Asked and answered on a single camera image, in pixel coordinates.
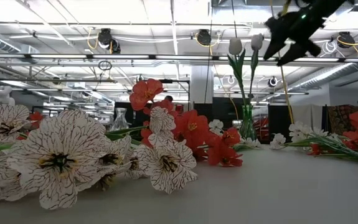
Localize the white veined flower stem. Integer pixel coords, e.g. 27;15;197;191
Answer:
0;104;199;211

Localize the thin black hanging cable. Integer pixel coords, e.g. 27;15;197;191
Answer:
230;0;238;39

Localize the white curtain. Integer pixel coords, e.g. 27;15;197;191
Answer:
290;104;323;131

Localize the green glass vase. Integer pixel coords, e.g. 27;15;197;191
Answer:
239;104;258;141

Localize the small red flower stem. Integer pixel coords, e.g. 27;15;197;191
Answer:
16;111;44;141

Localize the brown patterned cloth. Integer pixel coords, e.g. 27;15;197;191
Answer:
327;105;358;134

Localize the yellow hanging cord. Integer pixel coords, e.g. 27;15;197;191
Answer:
278;60;294;124

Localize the short white blossom sprig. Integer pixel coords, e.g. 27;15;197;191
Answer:
208;119;263;151

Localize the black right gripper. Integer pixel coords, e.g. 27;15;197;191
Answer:
263;0;326;67

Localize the white robot figure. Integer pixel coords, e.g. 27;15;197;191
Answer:
0;85;16;113

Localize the black partition panel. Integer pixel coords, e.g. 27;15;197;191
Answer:
113;101;154;131
267;104;291;131

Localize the clear glass vase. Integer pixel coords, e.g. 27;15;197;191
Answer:
111;107;130;131

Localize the red hibiscus flower stem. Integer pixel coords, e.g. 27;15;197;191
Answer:
128;78;244;168

